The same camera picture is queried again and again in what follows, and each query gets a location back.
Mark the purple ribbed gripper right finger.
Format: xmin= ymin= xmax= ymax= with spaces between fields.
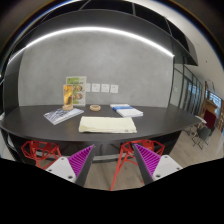
xmin=132 ymin=144 xmax=182 ymax=185

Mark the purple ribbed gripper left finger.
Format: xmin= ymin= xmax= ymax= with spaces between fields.
xmin=47 ymin=145 xmax=95 ymax=187

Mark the cream folded towel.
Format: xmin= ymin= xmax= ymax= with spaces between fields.
xmin=79 ymin=116 xmax=137 ymax=133

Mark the grey patterned magazine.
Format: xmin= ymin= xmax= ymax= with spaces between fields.
xmin=44 ymin=108 xmax=83 ymax=125

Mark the blue and white booklet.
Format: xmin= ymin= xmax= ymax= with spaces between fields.
xmin=110 ymin=104 xmax=143 ymax=117

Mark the dark grey background chair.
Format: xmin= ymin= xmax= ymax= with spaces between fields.
xmin=192 ymin=126 xmax=211 ymax=149

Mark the orange acrylic sign stand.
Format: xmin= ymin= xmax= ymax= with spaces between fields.
xmin=63 ymin=85 xmax=73 ymax=110

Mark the round wooden ashtray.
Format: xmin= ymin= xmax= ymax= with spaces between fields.
xmin=90 ymin=105 xmax=101 ymax=112

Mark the dark red background armchair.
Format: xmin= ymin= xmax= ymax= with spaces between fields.
xmin=204 ymin=110 xmax=216 ymax=128

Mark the green white poster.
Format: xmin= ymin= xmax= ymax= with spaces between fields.
xmin=66 ymin=76 xmax=86 ymax=106

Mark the right red wire chair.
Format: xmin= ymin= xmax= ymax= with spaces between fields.
xmin=110 ymin=139 xmax=165 ymax=190

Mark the red wire chair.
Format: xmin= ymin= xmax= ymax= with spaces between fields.
xmin=110 ymin=139 xmax=165 ymax=190
xmin=21 ymin=140 xmax=61 ymax=167

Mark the left red wire chair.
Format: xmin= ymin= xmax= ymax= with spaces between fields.
xmin=21 ymin=140 xmax=61 ymax=167

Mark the white wall socket plate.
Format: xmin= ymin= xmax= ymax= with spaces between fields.
xmin=92 ymin=83 xmax=100 ymax=92
xmin=110 ymin=85 xmax=119 ymax=93
xmin=86 ymin=83 xmax=91 ymax=92
xmin=101 ymin=84 xmax=110 ymax=93

